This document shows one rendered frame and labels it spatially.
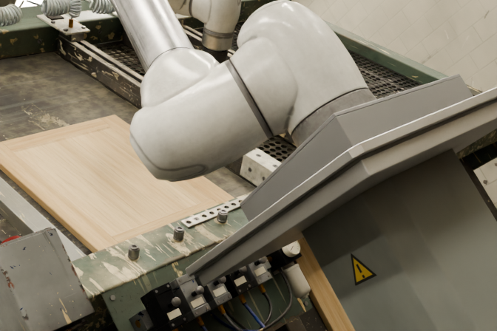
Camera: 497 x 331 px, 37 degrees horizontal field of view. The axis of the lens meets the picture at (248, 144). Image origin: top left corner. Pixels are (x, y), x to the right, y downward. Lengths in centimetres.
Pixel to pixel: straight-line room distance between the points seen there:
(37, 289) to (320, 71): 59
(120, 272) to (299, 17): 69
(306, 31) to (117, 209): 83
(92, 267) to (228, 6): 87
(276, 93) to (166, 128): 19
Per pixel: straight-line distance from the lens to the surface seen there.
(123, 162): 205
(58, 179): 196
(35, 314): 128
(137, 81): 241
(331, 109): 117
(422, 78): 311
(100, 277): 159
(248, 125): 120
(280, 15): 124
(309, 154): 107
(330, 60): 120
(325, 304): 221
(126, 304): 158
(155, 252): 167
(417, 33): 789
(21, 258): 131
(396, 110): 109
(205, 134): 120
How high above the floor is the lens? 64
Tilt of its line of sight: 11 degrees up
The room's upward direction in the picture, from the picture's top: 29 degrees counter-clockwise
